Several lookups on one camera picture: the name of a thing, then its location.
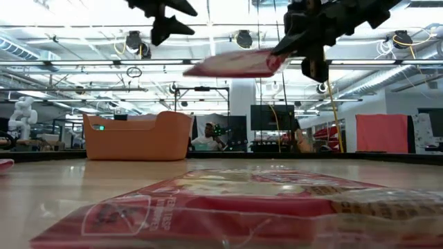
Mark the red furniture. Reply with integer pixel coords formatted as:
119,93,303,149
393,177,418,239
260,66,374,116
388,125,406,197
312,125,342,151

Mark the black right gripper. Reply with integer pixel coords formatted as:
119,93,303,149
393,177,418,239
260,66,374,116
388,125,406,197
271,0,350,58

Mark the grey backdrop cloth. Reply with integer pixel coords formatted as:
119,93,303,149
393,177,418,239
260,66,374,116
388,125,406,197
195,113,230,143

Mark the black background rig frame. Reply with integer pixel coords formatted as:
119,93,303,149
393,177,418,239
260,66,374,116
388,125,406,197
173,86,230,152

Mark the thin black hanging cable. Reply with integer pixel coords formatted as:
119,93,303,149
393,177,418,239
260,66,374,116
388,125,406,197
256,0,263,153

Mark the short yellow cable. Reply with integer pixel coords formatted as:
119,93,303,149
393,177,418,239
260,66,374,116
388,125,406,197
268,103,282,154

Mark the black cart with red items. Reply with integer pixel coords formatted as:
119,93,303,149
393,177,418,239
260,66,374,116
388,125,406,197
250,132,299,154

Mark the black hanging cable loop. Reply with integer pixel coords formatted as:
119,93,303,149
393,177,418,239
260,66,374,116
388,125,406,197
126,66,143,79

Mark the black aluminium table frame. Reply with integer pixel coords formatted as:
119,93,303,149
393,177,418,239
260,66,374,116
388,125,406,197
0,149,443,165

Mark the white cable coil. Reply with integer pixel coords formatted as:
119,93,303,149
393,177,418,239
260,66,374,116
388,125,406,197
376,39,395,60

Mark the silver ventilation duct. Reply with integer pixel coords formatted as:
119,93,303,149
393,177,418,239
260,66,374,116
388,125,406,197
0,34,62,72
341,41,443,102

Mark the red popcorn bag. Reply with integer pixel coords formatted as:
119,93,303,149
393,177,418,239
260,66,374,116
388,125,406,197
29,168,443,249
182,48,292,79
0,158,15,175

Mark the orange plastic basket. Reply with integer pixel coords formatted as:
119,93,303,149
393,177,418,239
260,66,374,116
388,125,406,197
82,110,193,162

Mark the white floral cloth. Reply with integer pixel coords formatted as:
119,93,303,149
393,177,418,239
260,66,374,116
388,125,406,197
410,113,434,155

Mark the person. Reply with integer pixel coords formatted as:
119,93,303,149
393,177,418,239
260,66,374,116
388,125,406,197
293,119,315,154
191,121,226,152

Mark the black backdrop board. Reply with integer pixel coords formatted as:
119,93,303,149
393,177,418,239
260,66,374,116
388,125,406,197
226,115,248,153

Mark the dark screen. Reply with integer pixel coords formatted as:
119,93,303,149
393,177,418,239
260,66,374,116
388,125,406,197
417,107,443,138

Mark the white robot figure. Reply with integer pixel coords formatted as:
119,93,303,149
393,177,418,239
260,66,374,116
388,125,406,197
7,95,39,141

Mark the red cloth panel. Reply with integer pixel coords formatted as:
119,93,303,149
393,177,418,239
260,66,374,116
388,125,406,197
355,114,409,154

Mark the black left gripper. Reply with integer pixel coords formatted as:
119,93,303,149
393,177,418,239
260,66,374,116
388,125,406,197
126,0,198,46

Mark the black monitor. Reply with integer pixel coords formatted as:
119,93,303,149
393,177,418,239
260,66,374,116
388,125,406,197
250,104,296,132

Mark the white building column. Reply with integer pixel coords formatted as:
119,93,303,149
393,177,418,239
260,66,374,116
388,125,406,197
229,71,257,153

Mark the long ceiling light bar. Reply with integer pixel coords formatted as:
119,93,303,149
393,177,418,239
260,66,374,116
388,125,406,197
44,98,363,103
0,59,443,66

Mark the yellow hanging cable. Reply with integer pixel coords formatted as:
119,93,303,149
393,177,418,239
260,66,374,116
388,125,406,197
326,81,345,154

